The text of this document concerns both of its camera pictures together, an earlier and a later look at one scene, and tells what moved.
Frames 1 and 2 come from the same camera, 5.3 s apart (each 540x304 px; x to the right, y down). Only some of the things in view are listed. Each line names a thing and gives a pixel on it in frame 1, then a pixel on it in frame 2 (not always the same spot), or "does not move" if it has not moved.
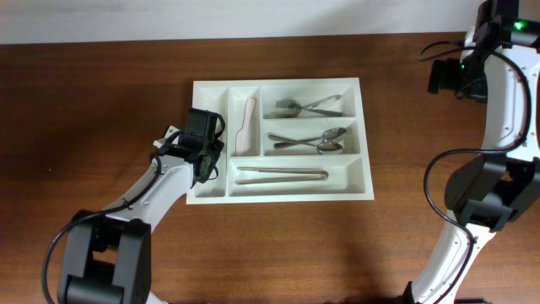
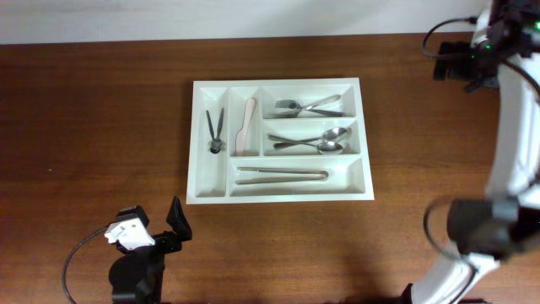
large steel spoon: x=324 y=148 does not move
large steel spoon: x=330 y=135 does not move
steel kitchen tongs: x=324 y=174 does not move
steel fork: x=294 y=104 does not move
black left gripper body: x=215 y=144 to x=166 y=242
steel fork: x=294 y=113 to x=294 y=105
